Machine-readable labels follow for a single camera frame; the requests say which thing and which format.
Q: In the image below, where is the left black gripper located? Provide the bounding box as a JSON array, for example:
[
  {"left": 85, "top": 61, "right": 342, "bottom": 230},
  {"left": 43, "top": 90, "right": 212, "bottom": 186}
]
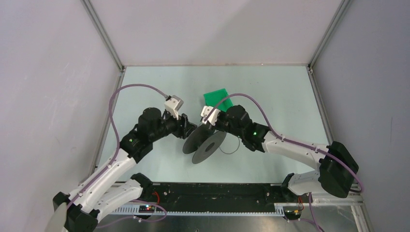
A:
[{"left": 150, "top": 109, "right": 197, "bottom": 142}]

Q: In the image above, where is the grey perforated cable spool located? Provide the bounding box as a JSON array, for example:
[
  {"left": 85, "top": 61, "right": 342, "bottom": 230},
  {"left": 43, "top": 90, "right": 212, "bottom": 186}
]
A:
[{"left": 182, "top": 124, "right": 227, "bottom": 164}]

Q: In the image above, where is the thin dark wire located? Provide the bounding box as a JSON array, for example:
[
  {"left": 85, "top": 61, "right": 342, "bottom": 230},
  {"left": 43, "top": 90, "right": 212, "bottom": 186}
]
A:
[{"left": 220, "top": 136, "right": 241, "bottom": 155}]

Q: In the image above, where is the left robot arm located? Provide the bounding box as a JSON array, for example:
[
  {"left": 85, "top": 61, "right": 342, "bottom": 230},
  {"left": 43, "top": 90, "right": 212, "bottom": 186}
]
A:
[{"left": 45, "top": 108, "right": 197, "bottom": 232}]

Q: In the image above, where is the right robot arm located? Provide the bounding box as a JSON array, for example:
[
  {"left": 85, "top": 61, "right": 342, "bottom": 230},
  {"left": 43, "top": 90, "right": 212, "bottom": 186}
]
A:
[{"left": 201, "top": 105, "right": 359, "bottom": 202}]

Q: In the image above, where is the green plastic bin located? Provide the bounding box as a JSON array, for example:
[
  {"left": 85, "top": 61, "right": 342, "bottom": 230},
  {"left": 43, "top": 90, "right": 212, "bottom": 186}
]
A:
[{"left": 203, "top": 88, "right": 233, "bottom": 112}]

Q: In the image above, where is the left controller board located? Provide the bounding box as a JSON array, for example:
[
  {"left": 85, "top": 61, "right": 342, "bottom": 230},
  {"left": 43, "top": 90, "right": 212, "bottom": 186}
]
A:
[{"left": 138, "top": 205, "right": 156, "bottom": 214}]

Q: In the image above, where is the controller board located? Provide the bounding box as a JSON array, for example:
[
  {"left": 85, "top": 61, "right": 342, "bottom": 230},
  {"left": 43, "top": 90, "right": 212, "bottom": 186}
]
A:
[
  {"left": 138, "top": 205, "right": 156, "bottom": 214},
  {"left": 283, "top": 210, "right": 303, "bottom": 221}
]

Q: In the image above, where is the right controller board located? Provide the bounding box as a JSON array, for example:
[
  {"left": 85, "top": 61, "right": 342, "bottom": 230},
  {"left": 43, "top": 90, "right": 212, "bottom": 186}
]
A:
[{"left": 283, "top": 210, "right": 303, "bottom": 221}]

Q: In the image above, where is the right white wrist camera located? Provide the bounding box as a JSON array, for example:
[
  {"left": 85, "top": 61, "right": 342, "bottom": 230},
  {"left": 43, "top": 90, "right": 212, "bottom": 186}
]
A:
[{"left": 200, "top": 106, "right": 221, "bottom": 126}]

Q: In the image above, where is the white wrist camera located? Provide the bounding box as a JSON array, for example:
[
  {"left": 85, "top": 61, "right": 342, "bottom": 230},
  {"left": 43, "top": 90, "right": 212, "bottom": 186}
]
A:
[
  {"left": 164, "top": 95, "right": 184, "bottom": 120},
  {"left": 200, "top": 106, "right": 221, "bottom": 126}
]

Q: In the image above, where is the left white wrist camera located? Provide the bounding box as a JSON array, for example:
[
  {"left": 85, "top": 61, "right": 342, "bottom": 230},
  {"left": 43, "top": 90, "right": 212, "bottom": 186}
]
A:
[{"left": 164, "top": 95, "right": 184, "bottom": 120}]

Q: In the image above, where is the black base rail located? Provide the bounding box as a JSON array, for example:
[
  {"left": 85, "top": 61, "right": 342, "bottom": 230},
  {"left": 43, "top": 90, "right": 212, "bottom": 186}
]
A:
[{"left": 139, "top": 182, "right": 308, "bottom": 213}]

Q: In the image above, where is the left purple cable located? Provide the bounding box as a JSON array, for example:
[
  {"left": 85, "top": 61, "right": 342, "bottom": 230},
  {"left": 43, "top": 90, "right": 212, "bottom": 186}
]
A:
[{"left": 65, "top": 84, "right": 169, "bottom": 209}]

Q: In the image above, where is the purple cable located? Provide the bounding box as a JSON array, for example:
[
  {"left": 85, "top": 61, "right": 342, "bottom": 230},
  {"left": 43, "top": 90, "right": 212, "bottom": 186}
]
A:
[
  {"left": 65, "top": 84, "right": 169, "bottom": 209},
  {"left": 205, "top": 93, "right": 364, "bottom": 194}
]

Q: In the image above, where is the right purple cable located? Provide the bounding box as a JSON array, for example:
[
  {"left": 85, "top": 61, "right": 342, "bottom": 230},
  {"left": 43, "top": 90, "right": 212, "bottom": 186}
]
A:
[{"left": 205, "top": 93, "right": 364, "bottom": 194}]

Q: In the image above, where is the aluminium frame left post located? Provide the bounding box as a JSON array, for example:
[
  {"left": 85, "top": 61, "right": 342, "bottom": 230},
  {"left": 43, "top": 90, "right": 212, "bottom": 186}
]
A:
[{"left": 81, "top": 0, "right": 125, "bottom": 73}]

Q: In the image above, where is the aluminium frame post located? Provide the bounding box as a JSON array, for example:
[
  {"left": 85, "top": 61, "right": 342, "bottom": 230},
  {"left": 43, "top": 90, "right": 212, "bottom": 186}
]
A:
[
  {"left": 308, "top": 0, "right": 353, "bottom": 70},
  {"left": 81, "top": 0, "right": 125, "bottom": 73}
]

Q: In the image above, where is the aluminium frame right post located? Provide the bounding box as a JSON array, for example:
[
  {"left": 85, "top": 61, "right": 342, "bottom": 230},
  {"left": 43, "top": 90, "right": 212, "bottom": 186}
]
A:
[{"left": 308, "top": 0, "right": 353, "bottom": 70}]

